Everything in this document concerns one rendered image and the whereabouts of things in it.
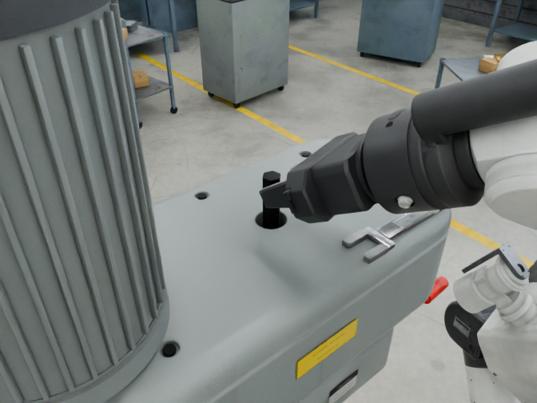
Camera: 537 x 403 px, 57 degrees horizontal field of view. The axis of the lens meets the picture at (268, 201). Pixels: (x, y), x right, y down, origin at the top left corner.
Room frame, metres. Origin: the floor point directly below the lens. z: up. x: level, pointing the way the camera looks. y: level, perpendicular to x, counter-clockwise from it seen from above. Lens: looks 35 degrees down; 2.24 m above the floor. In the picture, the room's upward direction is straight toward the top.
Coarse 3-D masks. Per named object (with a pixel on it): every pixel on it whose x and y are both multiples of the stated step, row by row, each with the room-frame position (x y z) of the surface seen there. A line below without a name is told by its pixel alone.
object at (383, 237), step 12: (408, 216) 0.45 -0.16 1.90; (420, 216) 0.45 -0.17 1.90; (432, 216) 0.46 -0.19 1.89; (384, 228) 0.43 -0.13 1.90; (396, 228) 0.43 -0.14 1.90; (408, 228) 0.43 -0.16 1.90; (348, 240) 0.41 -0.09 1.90; (360, 240) 0.41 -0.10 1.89; (372, 240) 0.41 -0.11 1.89; (384, 240) 0.41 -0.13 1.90; (372, 252) 0.39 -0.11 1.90; (384, 252) 0.39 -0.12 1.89
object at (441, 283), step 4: (440, 276) 0.55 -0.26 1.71; (436, 280) 0.54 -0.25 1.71; (440, 280) 0.54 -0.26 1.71; (444, 280) 0.54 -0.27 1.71; (436, 284) 0.53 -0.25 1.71; (440, 284) 0.53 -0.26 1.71; (444, 284) 0.53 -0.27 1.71; (448, 284) 0.54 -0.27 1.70; (436, 288) 0.52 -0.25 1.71; (440, 288) 0.53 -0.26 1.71; (444, 288) 0.53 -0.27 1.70; (432, 292) 0.51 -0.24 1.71; (436, 292) 0.52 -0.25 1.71; (440, 292) 0.52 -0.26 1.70; (432, 296) 0.51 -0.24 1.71; (436, 296) 0.52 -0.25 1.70; (428, 300) 0.51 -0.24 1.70; (432, 300) 0.51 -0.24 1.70
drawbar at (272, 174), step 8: (264, 176) 0.45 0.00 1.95; (272, 176) 0.45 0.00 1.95; (264, 184) 0.45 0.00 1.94; (272, 184) 0.45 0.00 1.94; (264, 208) 0.45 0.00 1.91; (272, 208) 0.45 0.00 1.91; (264, 216) 0.45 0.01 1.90; (272, 216) 0.45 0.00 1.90; (264, 224) 0.45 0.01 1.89; (272, 224) 0.45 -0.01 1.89
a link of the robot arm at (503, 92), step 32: (512, 64) 0.35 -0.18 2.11; (416, 96) 0.33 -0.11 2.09; (448, 96) 0.31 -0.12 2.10; (480, 96) 0.30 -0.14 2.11; (512, 96) 0.29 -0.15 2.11; (416, 128) 0.32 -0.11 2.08; (448, 128) 0.31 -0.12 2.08; (480, 128) 0.31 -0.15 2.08; (512, 128) 0.30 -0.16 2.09; (416, 160) 0.32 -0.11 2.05; (448, 160) 0.31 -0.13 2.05; (480, 160) 0.29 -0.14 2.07; (448, 192) 0.30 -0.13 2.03; (480, 192) 0.32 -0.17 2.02
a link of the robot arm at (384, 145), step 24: (384, 120) 0.37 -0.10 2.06; (408, 120) 0.35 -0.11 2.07; (336, 144) 0.42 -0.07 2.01; (360, 144) 0.38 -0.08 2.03; (384, 144) 0.35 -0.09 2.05; (312, 168) 0.38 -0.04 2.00; (336, 168) 0.36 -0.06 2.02; (360, 168) 0.36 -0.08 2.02; (384, 168) 0.33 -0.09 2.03; (408, 168) 0.32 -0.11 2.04; (288, 192) 0.37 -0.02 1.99; (312, 192) 0.36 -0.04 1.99; (336, 192) 0.36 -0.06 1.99; (360, 192) 0.35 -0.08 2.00; (384, 192) 0.33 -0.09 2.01; (408, 192) 0.32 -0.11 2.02; (312, 216) 0.35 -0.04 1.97
